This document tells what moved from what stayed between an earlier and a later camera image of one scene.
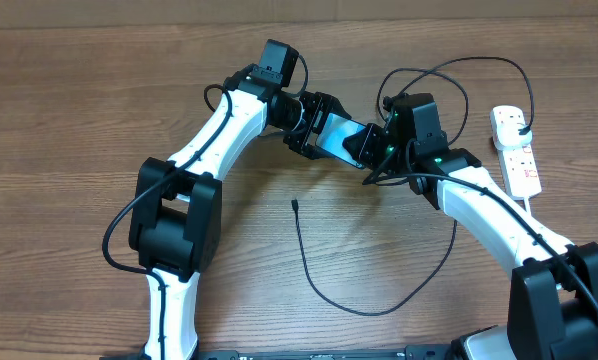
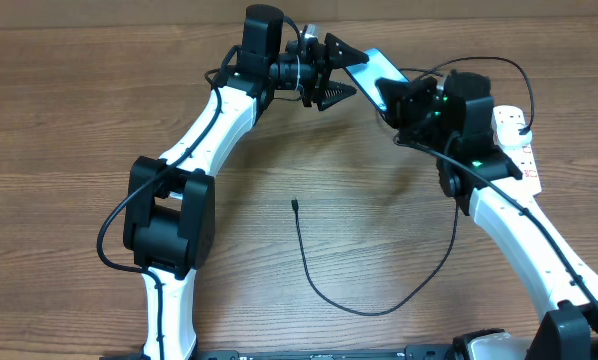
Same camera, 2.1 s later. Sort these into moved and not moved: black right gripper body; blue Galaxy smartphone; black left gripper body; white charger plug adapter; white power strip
Moved: black left gripper body; black right gripper body; blue Galaxy smartphone
Not moved: white power strip; white charger plug adapter
